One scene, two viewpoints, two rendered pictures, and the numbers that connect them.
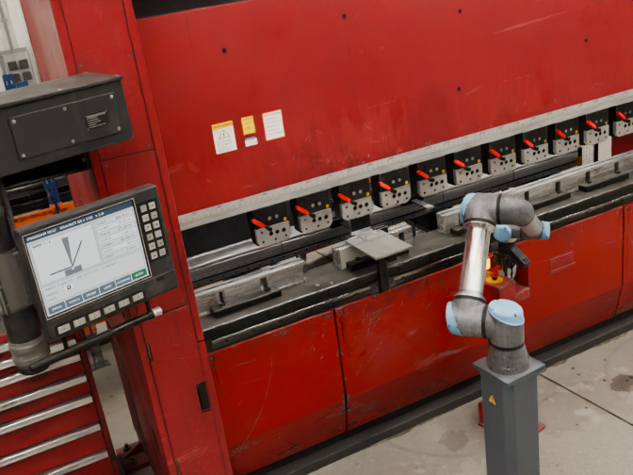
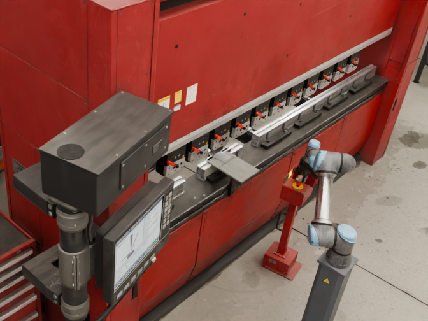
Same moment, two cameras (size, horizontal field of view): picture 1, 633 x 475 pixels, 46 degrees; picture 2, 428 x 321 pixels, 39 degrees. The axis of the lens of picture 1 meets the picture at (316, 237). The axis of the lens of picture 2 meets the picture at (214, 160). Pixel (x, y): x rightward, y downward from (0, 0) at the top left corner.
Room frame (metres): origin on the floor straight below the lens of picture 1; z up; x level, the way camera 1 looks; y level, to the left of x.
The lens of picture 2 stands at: (0.50, 1.34, 3.16)
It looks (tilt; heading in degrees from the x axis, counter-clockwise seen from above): 36 degrees down; 330
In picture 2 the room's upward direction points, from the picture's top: 8 degrees clockwise
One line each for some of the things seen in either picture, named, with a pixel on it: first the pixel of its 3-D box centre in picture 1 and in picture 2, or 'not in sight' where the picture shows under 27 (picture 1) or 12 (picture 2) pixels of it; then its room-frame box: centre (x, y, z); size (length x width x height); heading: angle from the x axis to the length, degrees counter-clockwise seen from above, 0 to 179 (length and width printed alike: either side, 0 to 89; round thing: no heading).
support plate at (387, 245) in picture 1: (378, 244); (234, 166); (2.99, -0.26, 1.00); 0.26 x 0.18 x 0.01; 24
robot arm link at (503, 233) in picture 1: (508, 229); (316, 158); (2.88, -0.79, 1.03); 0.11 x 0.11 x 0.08; 62
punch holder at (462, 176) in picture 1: (462, 164); (274, 100); (3.36, -0.73, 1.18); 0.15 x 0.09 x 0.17; 114
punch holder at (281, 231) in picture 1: (268, 221); (171, 158); (2.95, 0.19, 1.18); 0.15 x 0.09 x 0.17; 114
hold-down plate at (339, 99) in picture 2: (604, 181); (335, 102); (3.64, -1.51, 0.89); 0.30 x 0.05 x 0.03; 114
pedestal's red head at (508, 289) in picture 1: (499, 281); (298, 185); (2.96, -0.77, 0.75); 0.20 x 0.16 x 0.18; 125
